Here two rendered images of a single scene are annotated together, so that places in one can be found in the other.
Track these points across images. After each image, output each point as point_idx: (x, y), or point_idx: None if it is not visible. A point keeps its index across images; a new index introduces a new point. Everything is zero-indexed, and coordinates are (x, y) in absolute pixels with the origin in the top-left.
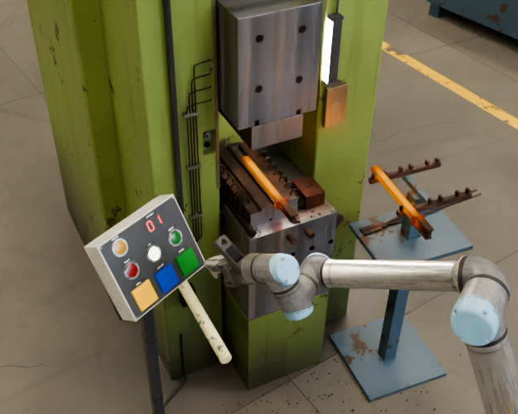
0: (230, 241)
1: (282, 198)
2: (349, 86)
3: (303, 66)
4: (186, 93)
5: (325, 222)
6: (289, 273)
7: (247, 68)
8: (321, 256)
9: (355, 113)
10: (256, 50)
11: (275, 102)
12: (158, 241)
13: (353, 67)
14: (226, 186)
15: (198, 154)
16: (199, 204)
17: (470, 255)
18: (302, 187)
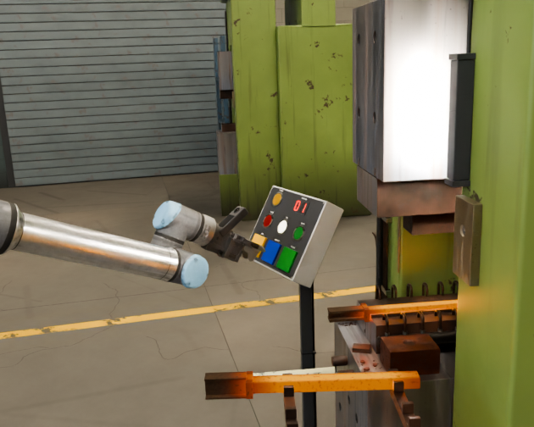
0: (236, 213)
1: (370, 309)
2: (486, 219)
3: (375, 97)
4: None
5: None
6: (158, 216)
7: (354, 77)
8: (190, 256)
9: (492, 291)
10: (358, 55)
11: (364, 141)
12: (291, 222)
13: (491, 181)
14: (422, 294)
15: None
16: (390, 279)
17: (8, 207)
18: (405, 337)
